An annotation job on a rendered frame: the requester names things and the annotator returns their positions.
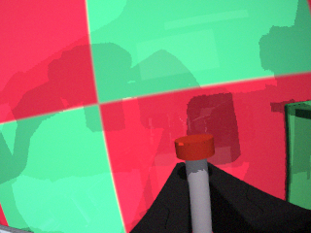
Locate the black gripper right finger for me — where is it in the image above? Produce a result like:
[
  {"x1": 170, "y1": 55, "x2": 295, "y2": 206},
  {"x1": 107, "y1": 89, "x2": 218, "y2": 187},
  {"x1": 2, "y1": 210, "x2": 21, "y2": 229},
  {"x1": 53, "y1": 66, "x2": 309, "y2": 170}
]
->
[{"x1": 207, "y1": 162, "x2": 311, "y2": 233}]

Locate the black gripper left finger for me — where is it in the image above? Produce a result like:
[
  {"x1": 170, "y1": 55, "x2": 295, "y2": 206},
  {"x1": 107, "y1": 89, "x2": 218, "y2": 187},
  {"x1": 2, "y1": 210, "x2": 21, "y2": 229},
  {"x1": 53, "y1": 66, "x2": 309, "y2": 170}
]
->
[{"x1": 129, "y1": 162, "x2": 193, "y2": 233}]

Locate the grey pin with red cap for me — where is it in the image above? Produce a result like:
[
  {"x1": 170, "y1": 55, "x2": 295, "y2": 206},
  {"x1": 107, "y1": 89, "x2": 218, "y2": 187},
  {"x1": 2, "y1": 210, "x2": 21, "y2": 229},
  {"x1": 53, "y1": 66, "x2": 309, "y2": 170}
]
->
[{"x1": 175, "y1": 135, "x2": 215, "y2": 233}]

